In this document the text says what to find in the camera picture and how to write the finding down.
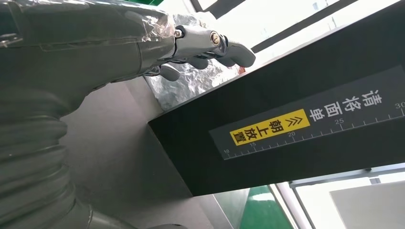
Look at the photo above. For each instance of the grey crumpled parcel bag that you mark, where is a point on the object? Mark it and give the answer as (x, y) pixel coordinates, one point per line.
(183, 88)

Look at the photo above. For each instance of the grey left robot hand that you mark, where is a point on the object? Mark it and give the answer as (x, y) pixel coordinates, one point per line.
(79, 53)

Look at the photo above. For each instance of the dark window frame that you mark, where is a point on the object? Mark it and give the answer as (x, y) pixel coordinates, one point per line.
(300, 23)

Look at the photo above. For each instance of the green conveyor belt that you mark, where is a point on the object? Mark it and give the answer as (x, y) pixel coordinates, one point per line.
(262, 211)

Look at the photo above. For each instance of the aluminium conveyor frame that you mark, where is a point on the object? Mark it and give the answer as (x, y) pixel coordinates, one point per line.
(286, 205)

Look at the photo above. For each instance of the ruler label with yellow sticker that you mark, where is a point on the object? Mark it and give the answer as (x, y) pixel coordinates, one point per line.
(316, 126)

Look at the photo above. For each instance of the black scanner column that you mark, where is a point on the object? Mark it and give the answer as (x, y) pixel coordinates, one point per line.
(196, 151)

